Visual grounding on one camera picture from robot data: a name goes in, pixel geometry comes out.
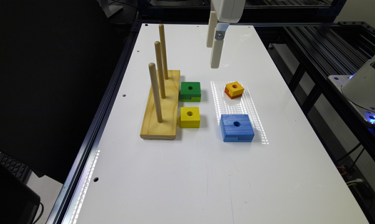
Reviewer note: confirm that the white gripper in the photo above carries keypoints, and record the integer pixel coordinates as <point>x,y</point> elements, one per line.
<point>226,11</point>

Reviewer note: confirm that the yellow wooden block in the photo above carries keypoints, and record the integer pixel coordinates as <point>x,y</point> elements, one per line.
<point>190,117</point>

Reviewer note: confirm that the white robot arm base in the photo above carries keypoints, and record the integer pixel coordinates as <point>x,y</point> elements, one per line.
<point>359,90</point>

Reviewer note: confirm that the orange and yellow block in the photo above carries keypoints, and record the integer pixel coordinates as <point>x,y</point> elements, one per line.
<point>234,90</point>

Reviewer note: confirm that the green wooden block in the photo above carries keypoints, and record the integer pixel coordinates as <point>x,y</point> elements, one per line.
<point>190,92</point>

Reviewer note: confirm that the blue wooden block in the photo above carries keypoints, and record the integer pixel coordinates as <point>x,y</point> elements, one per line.
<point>236,128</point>

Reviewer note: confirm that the middle wooden peg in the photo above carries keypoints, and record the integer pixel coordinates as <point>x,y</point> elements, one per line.
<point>157,47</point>

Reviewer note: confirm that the wooden peg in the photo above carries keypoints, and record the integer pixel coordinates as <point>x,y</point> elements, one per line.
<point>157,47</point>
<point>163,50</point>
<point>155,90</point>

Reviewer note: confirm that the rear wooden peg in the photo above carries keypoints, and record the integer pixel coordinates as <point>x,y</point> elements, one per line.
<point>163,50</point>

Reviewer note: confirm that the front wooden peg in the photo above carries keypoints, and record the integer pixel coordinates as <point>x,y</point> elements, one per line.
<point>155,90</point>

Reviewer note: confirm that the wooden peg base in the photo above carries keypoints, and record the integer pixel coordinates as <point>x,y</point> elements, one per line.
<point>166,130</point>

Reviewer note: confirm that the black keyboard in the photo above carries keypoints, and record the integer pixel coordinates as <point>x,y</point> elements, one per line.
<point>20,170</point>

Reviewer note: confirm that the black aluminium frame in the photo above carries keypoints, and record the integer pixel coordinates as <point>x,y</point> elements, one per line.
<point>321,53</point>

